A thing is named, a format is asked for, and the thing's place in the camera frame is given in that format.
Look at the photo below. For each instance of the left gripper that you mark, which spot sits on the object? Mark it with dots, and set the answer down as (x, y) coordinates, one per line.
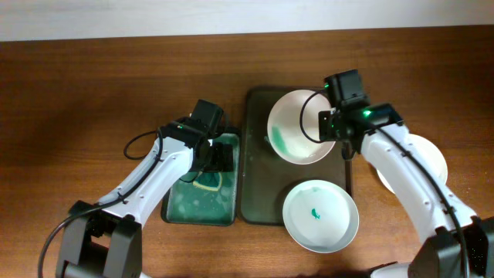
(224, 160)

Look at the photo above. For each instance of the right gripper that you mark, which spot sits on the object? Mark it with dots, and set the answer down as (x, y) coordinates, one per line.
(326, 133)

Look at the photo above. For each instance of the white plate top stained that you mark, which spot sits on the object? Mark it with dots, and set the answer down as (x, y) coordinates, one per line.
(293, 127)

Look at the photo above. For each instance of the white plate stained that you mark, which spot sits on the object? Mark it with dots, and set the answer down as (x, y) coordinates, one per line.
(293, 127)
(320, 216)
(429, 153)

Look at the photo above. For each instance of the green yellow sponge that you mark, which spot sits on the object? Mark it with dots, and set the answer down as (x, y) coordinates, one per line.
(211, 182)

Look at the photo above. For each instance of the white plate bottom stained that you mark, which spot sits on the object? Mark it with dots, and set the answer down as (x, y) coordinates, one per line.
(320, 216)

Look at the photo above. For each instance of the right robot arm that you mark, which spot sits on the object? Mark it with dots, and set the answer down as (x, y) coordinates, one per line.
(455, 242)

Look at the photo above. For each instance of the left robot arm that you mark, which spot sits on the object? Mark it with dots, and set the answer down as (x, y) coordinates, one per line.
(105, 239)

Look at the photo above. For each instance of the green water tray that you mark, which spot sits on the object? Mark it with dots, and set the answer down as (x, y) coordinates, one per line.
(186, 204)

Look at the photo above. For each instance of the dark brown serving tray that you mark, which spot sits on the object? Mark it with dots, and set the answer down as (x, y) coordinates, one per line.
(265, 178)

